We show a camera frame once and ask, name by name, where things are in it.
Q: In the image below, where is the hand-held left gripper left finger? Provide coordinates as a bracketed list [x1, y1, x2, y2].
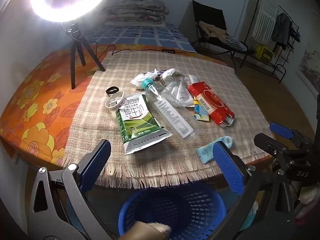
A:
[26, 139, 118, 240]

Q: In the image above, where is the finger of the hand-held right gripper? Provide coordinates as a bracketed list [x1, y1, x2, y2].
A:
[254, 133, 294, 168]
[270, 122, 303, 140]

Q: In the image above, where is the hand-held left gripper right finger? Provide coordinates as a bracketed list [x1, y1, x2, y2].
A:
[207, 142, 295, 240]

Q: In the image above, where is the light blue wrapper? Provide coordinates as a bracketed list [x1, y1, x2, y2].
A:
[195, 136, 234, 164]

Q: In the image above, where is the green white milk carton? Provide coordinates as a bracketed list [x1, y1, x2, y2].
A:
[115, 92, 173, 155]

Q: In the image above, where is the blue plastic basket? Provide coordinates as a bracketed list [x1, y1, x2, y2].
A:
[118, 182, 227, 240]

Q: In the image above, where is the white wristband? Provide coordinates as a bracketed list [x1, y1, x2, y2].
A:
[105, 92, 125, 110]

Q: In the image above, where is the white colourful wet wipe packet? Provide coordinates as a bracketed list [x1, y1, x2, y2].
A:
[192, 97, 210, 121]

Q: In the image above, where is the red carton box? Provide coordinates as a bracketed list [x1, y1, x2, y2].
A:
[187, 81, 236, 126]

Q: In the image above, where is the clear plastic bottle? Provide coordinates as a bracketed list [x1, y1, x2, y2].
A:
[142, 77, 197, 139]

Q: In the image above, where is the white plastic bag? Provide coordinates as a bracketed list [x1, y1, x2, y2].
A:
[160, 68, 198, 107]

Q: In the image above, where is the white tissue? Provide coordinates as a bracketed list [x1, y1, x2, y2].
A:
[130, 69, 163, 89]

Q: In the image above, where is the beige plaid cloth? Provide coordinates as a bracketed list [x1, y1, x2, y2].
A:
[62, 51, 272, 189]

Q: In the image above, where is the black metal clothes rack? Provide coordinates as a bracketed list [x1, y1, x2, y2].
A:
[246, 0, 302, 83]

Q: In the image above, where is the yellow box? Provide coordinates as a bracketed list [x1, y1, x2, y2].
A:
[257, 44, 274, 63]

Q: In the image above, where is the orange floral mattress cover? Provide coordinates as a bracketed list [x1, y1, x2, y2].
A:
[0, 44, 274, 169]

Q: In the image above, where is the tan furry object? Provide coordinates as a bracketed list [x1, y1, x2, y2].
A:
[120, 221, 172, 240]

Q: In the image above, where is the striped garment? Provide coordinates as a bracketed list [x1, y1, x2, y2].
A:
[224, 35, 249, 53]

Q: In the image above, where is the dark hanging jacket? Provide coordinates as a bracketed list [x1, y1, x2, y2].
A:
[271, 12, 293, 50]

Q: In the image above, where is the white striped towel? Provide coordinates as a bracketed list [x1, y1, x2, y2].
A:
[251, 0, 279, 44]

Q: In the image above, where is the black mini tripod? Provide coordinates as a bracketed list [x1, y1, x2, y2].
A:
[60, 21, 106, 90]

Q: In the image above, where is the tan garment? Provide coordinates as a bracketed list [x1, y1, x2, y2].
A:
[199, 21, 227, 40]

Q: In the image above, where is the blue checked bed sheet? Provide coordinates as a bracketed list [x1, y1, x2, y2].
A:
[82, 22, 197, 52]

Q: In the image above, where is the black folding chair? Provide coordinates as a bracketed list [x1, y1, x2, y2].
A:
[192, 0, 255, 68]

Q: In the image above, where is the folded floral quilt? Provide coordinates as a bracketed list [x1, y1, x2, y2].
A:
[102, 0, 170, 27]

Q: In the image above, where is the wall poster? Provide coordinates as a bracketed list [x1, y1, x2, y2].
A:
[296, 42, 320, 93]

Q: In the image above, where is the black power strip with cable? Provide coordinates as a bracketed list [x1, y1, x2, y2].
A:
[94, 41, 197, 67]

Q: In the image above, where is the white ring light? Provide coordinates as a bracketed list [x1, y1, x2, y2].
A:
[29, 0, 117, 23]

